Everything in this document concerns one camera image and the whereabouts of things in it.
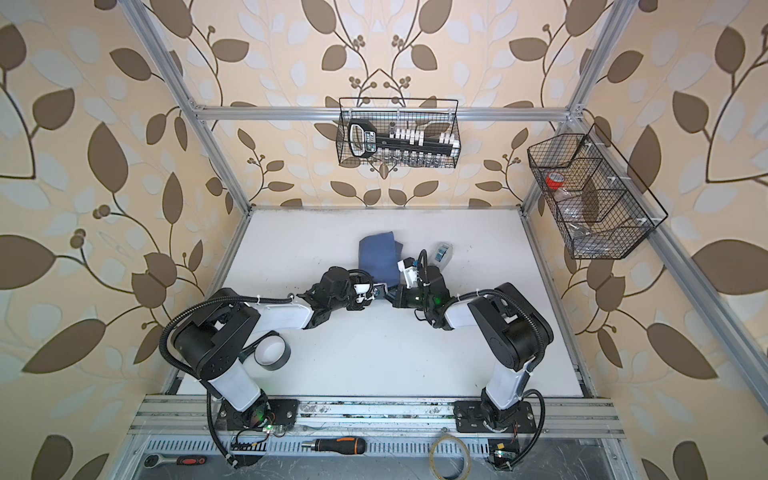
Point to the red handled ratchet wrench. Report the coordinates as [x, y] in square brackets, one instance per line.
[156, 460]

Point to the black orange screwdriver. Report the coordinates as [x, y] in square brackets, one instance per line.
[342, 445]

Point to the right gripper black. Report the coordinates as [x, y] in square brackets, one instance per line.
[400, 300]

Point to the light blue wrapping paper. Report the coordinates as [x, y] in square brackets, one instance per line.
[379, 255]

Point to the wire basket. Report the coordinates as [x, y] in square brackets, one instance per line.
[432, 114]
[608, 209]

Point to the black socket set rail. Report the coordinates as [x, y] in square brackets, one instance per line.
[365, 140]

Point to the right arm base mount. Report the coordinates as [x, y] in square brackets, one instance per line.
[480, 416]

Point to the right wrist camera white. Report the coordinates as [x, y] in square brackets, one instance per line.
[409, 269]

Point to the clear tape roll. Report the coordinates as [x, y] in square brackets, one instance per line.
[449, 458]

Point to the grey tape dispenser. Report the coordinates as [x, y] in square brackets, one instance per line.
[442, 254]

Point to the grey duct tape roll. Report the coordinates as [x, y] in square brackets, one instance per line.
[272, 353]

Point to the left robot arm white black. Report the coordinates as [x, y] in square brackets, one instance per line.
[209, 341]

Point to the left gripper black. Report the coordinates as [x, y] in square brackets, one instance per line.
[357, 278]

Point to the right wire basket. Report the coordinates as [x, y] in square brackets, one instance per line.
[608, 209]

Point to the back wire basket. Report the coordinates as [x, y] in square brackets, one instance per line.
[432, 114]

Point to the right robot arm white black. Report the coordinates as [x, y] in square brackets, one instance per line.
[516, 333]

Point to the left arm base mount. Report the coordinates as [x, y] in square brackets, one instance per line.
[276, 412]

